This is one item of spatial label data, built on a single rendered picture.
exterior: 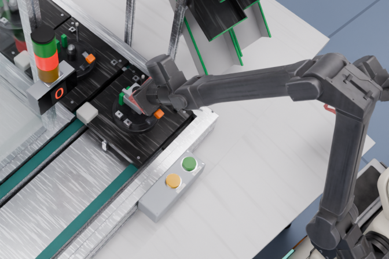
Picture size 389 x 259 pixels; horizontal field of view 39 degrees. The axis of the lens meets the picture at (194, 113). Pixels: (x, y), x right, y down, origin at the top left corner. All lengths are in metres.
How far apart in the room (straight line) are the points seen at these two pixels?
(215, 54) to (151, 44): 0.29
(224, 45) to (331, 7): 1.74
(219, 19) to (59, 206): 0.66
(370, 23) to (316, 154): 1.71
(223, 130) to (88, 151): 0.43
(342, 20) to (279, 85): 2.27
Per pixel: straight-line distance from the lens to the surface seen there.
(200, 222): 1.61
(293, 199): 1.70
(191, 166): 1.55
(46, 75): 1.29
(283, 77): 1.07
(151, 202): 1.51
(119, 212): 1.49
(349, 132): 1.06
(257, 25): 1.79
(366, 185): 1.59
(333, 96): 1.01
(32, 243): 1.53
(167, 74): 1.31
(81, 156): 1.60
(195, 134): 1.60
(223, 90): 1.20
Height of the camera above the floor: 2.38
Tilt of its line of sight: 60 degrees down
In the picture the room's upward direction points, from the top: 16 degrees clockwise
